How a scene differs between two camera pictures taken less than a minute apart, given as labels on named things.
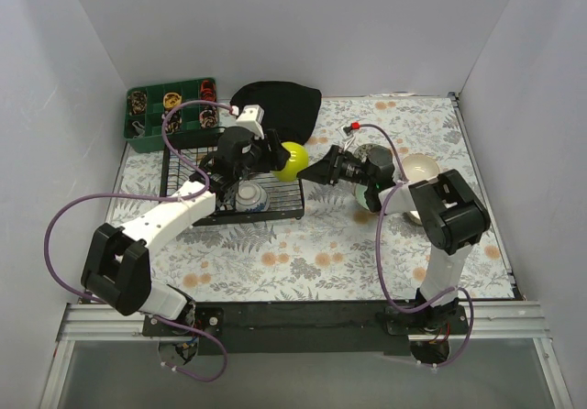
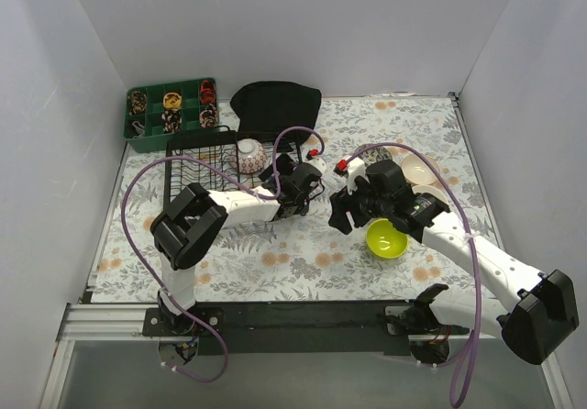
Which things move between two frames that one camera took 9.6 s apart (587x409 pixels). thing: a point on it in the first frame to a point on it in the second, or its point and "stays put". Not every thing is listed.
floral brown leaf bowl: [374, 153] stays put
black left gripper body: [268, 152] to [268, 173]
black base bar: [310, 327] stays put
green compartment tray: [146, 107] stays put
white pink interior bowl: [419, 167] stays put
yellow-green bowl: [298, 160] to [384, 240]
